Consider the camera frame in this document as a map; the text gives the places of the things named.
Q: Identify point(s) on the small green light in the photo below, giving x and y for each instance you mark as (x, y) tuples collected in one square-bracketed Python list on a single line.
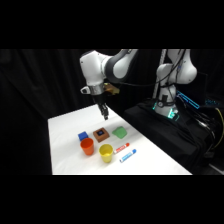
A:
[(172, 114)]

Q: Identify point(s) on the yellow plastic cup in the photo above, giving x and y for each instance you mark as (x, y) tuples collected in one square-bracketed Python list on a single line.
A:
[(106, 155)]

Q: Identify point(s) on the blue whiteboard marker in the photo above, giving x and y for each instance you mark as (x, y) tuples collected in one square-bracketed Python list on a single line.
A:
[(127, 155)]

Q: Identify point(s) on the green foam block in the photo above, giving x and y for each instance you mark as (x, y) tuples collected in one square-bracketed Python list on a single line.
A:
[(119, 132)]

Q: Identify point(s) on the black robot stand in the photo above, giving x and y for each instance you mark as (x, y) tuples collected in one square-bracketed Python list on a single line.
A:
[(166, 136)]

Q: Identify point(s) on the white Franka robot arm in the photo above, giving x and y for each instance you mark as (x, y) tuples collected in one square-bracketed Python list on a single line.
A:
[(93, 66)]

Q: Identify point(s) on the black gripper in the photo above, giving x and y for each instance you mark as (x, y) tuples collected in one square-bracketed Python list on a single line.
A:
[(98, 99)]

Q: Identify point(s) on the blue lit device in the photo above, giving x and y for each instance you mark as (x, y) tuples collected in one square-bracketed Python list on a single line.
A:
[(188, 100)]

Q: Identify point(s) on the wooden square block blue dot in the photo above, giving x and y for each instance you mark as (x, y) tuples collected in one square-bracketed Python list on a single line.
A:
[(101, 134)]

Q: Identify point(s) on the orange plastic cup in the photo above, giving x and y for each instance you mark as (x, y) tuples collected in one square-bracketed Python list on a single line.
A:
[(87, 147)]

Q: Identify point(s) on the blue cube block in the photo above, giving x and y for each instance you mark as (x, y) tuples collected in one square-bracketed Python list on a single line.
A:
[(83, 136)]

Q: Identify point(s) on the red whiteboard marker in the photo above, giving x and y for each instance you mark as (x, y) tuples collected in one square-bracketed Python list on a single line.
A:
[(121, 148)]

